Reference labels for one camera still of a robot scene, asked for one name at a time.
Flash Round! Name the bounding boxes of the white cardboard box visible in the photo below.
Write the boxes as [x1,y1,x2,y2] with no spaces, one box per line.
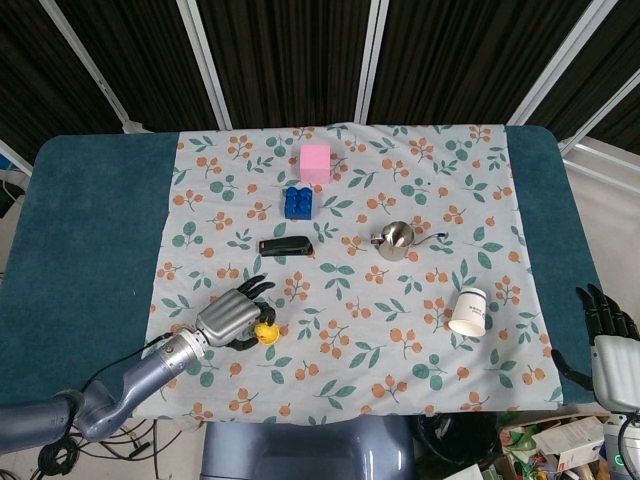
[530,415,607,473]

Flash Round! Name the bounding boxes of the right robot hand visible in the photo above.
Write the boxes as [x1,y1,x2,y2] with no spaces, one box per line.
[550,283,640,414]

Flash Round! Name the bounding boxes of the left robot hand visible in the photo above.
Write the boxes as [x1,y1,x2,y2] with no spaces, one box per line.
[194,275,277,351]

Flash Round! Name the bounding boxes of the white paper cup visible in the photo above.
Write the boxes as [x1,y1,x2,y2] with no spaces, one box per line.
[447,287,489,338]

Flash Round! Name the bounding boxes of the black floor cables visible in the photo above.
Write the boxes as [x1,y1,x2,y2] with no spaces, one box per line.
[0,418,166,480]

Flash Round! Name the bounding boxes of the black bin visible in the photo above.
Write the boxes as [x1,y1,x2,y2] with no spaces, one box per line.
[412,412,504,472]

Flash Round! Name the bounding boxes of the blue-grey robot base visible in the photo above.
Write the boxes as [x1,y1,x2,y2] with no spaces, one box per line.
[199,414,416,480]

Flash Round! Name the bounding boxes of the blue building block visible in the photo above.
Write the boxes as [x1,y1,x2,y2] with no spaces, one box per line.
[284,186,315,221]

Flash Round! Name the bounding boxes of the stainless steel pitcher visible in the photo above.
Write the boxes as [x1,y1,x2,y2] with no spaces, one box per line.
[371,220,448,261]

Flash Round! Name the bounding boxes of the black stapler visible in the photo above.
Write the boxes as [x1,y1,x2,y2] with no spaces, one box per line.
[258,236,315,259]

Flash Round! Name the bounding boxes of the pink foam cube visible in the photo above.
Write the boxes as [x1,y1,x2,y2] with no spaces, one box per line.
[299,143,332,184]

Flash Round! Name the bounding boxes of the floral tablecloth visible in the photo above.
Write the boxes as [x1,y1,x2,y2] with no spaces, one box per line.
[132,121,565,420]

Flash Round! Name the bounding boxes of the teal table cover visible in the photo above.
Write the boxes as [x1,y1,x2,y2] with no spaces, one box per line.
[0,124,601,420]

